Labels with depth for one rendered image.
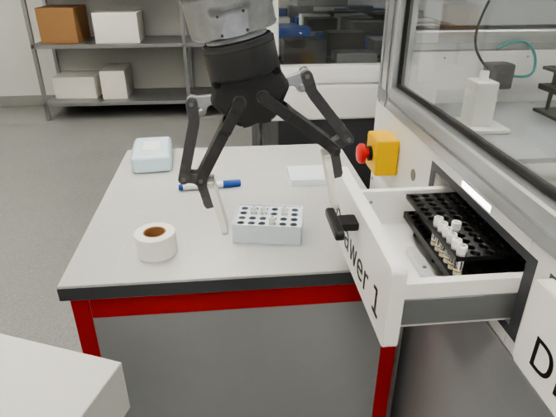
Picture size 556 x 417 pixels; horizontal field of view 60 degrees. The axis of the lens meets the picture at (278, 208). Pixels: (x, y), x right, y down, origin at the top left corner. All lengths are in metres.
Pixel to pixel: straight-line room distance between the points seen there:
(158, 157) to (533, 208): 0.85
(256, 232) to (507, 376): 0.45
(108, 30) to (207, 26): 3.90
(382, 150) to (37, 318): 1.54
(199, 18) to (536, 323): 0.45
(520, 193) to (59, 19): 4.17
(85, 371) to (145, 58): 4.38
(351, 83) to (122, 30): 3.13
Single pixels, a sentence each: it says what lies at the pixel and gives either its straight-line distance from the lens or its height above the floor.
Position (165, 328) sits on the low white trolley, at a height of 0.65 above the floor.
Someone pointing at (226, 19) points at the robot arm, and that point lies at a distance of 0.48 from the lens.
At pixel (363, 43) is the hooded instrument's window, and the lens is 1.43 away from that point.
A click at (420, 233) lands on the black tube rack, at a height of 0.87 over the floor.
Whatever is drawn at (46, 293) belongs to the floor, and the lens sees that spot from 2.22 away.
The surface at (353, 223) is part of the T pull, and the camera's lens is 0.63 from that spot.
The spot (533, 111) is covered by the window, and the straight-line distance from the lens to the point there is 0.61.
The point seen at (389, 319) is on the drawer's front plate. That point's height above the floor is 0.86.
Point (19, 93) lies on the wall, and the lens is 5.23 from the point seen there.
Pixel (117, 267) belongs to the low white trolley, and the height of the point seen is 0.76.
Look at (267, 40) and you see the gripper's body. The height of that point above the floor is 1.14.
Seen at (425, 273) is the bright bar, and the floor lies 0.85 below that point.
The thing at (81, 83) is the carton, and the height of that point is 0.29.
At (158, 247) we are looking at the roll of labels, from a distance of 0.83.
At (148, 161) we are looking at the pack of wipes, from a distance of 1.19.
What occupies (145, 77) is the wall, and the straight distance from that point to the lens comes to 4.87.
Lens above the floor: 1.21
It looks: 27 degrees down
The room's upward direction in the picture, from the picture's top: straight up
